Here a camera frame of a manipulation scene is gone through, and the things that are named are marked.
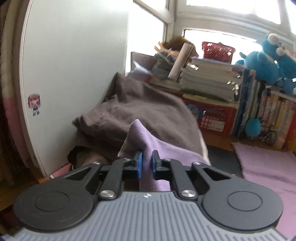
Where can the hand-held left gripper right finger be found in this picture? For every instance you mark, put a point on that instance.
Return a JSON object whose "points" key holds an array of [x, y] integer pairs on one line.
{"points": [[154, 163]]}

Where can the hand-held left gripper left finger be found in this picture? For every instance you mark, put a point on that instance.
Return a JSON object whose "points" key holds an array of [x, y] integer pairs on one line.
{"points": [[139, 165]]}

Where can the purple fleece garment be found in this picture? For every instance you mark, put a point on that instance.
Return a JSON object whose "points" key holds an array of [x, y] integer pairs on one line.
{"points": [[157, 148]]}

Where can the brown cloth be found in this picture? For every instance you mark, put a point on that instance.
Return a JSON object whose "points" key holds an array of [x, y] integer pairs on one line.
{"points": [[143, 104]]}

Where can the dark cloth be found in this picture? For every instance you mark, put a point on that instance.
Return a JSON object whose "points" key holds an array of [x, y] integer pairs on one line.
{"points": [[78, 155]]}

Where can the red plastic crate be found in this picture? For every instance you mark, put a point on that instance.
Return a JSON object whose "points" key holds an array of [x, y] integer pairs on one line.
{"points": [[215, 115]]}

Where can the stack of flat books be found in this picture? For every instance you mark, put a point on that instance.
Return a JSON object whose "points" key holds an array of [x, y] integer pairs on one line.
{"points": [[208, 78]]}

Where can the blue pom-pom ball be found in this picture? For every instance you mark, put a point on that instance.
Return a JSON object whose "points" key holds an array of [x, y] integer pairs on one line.
{"points": [[252, 127]]}

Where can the rolled paper tube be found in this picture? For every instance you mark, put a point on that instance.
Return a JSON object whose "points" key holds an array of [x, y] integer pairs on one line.
{"points": [[180, 60]]}

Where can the miniature bicycle model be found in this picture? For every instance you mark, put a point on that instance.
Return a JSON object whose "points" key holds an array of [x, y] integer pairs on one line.
{"points": [[269, 135]]}

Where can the brown-haired doll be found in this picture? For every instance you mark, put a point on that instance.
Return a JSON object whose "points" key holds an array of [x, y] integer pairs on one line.
{"points": [[175, 44]]}

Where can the cartoon figure sticker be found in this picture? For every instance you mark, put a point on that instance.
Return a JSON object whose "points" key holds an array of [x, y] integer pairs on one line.
{"points": [[34, 104]]}

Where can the red plastic basket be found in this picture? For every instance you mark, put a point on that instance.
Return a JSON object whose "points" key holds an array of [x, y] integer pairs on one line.
{"points": [[217, 52]]}

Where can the white door panel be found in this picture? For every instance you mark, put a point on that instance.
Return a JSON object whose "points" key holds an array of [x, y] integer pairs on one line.
{"points": [[69, 58]]}

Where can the row of upright books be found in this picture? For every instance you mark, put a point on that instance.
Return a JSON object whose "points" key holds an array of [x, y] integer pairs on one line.
{"points": [[272, 111]]}

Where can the blue plush toy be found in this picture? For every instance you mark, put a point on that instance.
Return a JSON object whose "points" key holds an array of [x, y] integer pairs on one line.
{"points": [[263, 62]]}

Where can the white window frame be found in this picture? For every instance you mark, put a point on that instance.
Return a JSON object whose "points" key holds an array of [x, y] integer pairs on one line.
{"points": [[171, 11]]}

